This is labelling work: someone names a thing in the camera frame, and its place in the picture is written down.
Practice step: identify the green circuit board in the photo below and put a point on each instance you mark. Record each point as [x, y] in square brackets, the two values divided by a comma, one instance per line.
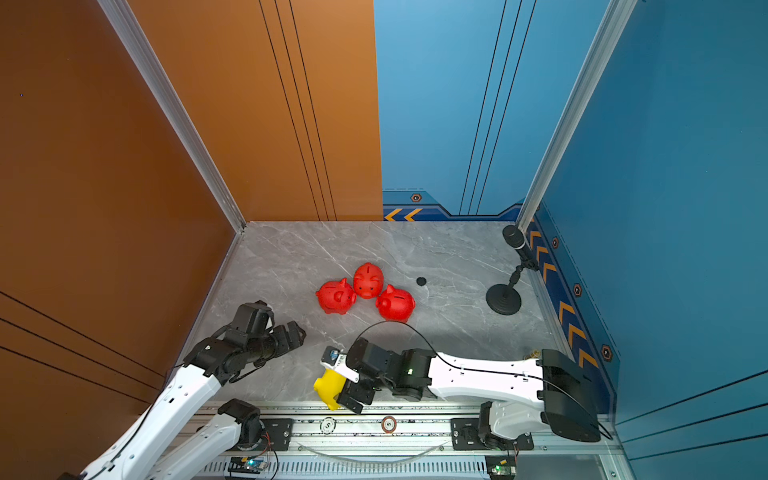
[247, 465]
[501, 468]

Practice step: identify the green circuit board left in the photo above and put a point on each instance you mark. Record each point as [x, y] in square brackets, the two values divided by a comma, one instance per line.
[247, 465]

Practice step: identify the aluminium corner post left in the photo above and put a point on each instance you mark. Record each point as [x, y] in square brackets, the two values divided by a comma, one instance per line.
[129, 31]

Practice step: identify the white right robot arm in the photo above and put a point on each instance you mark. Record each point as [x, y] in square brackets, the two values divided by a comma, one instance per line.
[519, 398]

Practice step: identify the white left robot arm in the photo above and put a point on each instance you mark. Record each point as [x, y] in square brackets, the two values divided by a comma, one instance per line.
[143, 452]

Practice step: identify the aluminium corner post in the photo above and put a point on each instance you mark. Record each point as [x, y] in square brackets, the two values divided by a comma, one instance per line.
[129, 31]
[610, 30]

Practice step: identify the yellow piggy bank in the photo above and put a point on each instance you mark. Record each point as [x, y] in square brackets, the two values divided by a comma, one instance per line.
[328, 387]

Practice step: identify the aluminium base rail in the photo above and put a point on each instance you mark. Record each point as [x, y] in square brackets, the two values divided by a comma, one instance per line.
[397, 441]

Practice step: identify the aluminium corner post right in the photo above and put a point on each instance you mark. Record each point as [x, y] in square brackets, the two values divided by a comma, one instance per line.
[610, 30]

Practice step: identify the green circuit board right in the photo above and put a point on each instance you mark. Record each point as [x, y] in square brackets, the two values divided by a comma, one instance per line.
[501, 468]

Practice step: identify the red piggy bank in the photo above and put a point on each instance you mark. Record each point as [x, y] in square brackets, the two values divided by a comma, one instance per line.
[395, 304]
[368, 281]
[336, 297]

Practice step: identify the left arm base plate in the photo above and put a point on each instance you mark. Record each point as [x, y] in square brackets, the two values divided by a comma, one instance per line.
[276, 433]

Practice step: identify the red piggy bank middle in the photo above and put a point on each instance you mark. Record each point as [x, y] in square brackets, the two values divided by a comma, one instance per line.
[368, 281]

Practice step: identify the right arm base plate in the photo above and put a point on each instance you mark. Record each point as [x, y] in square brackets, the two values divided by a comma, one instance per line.
[466, 436]

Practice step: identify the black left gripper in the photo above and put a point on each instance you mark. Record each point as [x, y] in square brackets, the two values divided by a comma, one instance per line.
[286, 342]

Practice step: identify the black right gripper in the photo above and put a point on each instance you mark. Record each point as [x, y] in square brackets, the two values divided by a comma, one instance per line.
[352, 391]

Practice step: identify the red piggy bank right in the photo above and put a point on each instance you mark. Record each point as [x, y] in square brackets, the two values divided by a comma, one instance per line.
[395, 304]

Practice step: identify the red piggy bank left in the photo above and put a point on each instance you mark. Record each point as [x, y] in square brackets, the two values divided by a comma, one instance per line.
[336, 297]

